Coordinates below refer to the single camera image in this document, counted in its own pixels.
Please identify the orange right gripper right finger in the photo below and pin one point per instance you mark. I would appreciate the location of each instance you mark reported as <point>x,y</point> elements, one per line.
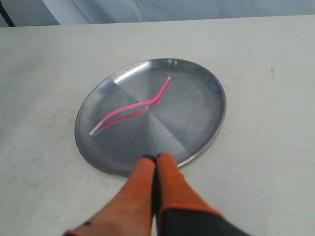
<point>182,211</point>

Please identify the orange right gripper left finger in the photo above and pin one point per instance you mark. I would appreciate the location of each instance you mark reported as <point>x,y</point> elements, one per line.
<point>130,212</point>

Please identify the pink plastic straw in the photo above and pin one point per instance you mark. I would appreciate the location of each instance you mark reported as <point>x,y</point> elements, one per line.
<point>144,103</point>

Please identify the round stainless steel plate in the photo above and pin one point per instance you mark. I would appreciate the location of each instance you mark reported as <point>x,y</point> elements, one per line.
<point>184,122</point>

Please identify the white backdrop cloth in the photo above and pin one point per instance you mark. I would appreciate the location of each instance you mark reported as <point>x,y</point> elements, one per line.
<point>74,12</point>

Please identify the dark frame behind table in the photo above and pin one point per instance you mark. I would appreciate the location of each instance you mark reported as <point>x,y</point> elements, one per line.
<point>5,16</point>

